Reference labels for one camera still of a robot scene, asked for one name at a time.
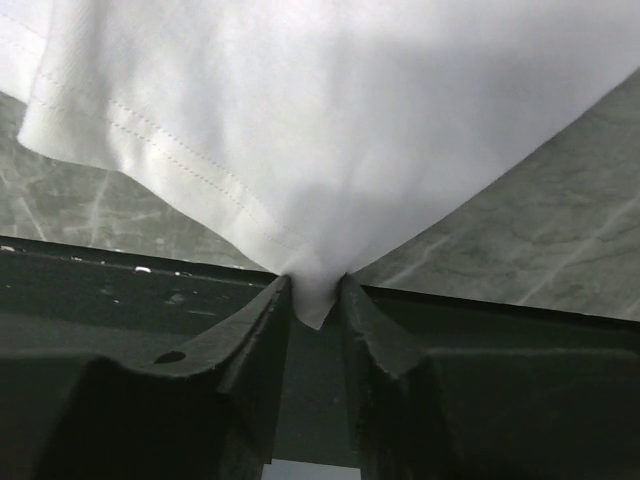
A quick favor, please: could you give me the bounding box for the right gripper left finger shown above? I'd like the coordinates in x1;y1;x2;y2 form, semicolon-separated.
1;277;292;479

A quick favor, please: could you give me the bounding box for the white printed t-shirt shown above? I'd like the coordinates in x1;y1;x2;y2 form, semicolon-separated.
1;1;639;328

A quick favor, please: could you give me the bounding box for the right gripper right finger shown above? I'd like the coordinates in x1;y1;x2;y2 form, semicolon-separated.
339;276;639;479

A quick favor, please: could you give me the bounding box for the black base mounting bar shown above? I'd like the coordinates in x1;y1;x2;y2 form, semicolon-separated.
0;234;640;461

